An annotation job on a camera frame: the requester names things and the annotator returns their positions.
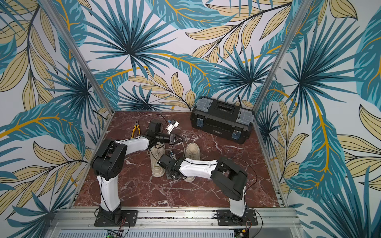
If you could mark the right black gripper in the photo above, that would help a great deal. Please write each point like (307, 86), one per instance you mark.
(162, 161)

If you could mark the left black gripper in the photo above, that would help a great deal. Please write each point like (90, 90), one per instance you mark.
(172, 139)

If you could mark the beige sneaker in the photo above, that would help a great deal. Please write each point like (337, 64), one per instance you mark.
(155, 153)
(192, 151)

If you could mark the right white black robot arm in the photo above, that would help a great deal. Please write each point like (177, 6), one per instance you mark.
(229, 177)

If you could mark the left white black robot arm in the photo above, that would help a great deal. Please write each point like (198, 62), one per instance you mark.
(109, 160)

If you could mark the black grey toolbox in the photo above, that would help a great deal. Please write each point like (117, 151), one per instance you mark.
(227, 121)

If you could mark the yellow handled pliers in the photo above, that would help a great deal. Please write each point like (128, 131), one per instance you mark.
(136, 130)

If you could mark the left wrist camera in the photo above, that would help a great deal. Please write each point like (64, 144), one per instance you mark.
(171, 125)

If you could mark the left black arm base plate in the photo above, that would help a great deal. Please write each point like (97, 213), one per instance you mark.
(116, 219)

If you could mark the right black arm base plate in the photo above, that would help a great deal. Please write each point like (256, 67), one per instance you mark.
(226, 218)

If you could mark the aluminium front rail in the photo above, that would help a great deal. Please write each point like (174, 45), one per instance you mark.
(188, 222)

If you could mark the left aluminium corner post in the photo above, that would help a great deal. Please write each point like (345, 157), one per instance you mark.
(58, 22)

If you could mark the aluminium corner post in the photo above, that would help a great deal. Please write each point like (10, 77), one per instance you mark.
(58, 22)
(297, 21)

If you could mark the right aluminium corner post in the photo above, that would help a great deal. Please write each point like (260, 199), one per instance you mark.
(297, 21)

